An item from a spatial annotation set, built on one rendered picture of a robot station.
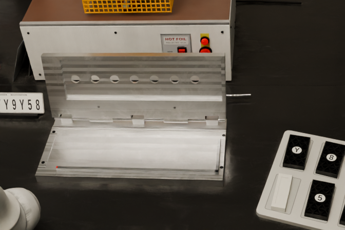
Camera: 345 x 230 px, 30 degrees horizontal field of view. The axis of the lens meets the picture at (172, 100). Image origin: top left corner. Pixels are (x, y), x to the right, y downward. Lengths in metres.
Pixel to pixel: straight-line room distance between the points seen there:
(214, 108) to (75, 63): 0.35
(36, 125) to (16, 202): 0.43
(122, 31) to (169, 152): 0.35
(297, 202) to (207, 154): 0.24
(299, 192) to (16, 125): 0.75
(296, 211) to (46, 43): 0.79
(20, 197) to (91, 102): 0.36
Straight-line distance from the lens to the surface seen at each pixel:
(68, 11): 1.75
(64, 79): 1.60
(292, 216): 1.42
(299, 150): 1.53
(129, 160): 1.53
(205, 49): 1.66
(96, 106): 1.61
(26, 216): 1.34
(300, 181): 1.48
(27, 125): 1.72
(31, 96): 1.72
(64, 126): 1.65
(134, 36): 1.68
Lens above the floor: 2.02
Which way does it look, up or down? 41 degrees down
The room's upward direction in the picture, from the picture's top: 6 degrees counter-clockwise
